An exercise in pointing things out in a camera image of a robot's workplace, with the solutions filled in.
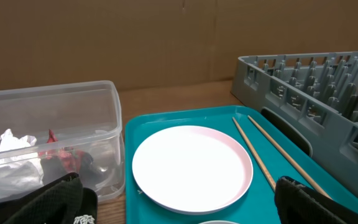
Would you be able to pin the clear plastic bin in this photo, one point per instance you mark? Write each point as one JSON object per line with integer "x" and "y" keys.
{"x": 86, "y": 116}

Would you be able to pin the grey bowl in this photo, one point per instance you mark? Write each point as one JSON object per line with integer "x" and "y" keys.
{"x": 218, "y": 222}

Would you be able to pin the wooden chopstick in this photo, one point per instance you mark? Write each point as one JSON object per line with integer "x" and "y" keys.
{"x": 262, "y": 166}
{"x": 305, "y": 175}

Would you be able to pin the red snack wrapper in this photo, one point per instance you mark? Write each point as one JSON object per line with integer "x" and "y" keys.
{"x": 70, "y": 158}

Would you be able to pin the teal serving tray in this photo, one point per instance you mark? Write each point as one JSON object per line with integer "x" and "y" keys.
{"x": 257, "y": 205}

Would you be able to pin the grey dishwasher rack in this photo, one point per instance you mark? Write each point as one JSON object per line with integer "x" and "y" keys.
{"x": 316, "y": 94}

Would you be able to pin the large white plate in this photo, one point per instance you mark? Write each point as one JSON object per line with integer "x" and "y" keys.
{"x": 193, "y": 170}

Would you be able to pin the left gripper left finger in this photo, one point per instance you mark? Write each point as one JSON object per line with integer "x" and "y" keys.
{"x": 64, "y": 200}

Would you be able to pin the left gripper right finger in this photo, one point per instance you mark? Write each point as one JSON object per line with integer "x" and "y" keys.
{"x": 297, "y": 203}

